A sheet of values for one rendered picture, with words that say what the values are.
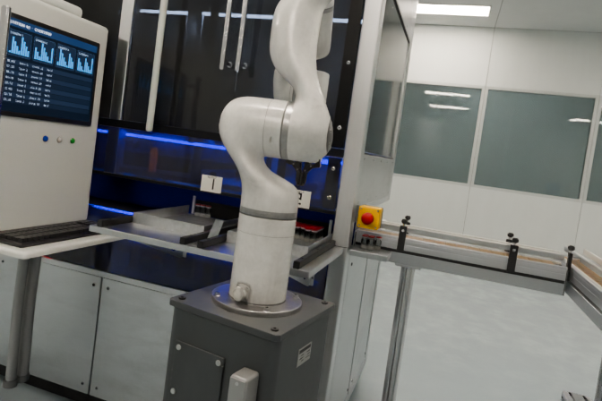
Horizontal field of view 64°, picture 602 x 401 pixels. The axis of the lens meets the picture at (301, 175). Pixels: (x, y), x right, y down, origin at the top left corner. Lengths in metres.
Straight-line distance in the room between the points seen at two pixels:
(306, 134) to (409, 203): 5.32
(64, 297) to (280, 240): 1.43
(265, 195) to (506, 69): 5.54
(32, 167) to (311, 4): 1.14
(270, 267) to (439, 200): 5.30
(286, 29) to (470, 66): 5.39
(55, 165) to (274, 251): 1.10
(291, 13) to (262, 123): 0.23
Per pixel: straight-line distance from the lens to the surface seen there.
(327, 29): 1.30
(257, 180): 0.94
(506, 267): 1.73
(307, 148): 0.94
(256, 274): 0.97
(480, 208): 6.21
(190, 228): 1.54
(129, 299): 2.05
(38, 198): 1.85
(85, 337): 2.23
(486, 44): 6.38
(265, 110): 0.95
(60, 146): 1.88
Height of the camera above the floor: 1.19
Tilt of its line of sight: 3 degrees down
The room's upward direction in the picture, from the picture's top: 8 degrees clockwise
